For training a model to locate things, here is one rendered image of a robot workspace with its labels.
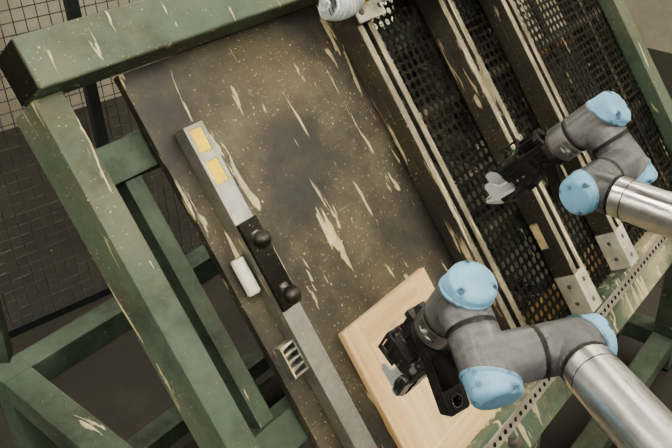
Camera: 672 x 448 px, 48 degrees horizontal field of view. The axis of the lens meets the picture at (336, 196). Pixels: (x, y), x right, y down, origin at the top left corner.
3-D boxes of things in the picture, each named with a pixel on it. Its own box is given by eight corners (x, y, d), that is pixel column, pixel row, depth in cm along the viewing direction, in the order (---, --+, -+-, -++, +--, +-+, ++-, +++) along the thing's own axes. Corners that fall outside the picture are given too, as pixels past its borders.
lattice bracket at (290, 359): (287, 380, 154) (295, 379, 152) (271, 350, 154) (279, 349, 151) (300, 369, 157) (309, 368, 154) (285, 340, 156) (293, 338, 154)
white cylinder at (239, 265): (226, 263, 152) (245, 298, 153) (234, 261, 150) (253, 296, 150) (237, 257, 154) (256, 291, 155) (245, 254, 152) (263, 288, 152)
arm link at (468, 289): (461, 311, 100) (440, 256, 104) (432, 347, 108) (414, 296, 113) (512, 305, 102) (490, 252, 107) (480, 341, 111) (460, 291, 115)
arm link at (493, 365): (558, 379, 98) (526, 305, 104) (477, 397, 95) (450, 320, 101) (541, 401, 104) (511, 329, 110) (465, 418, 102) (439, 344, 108)
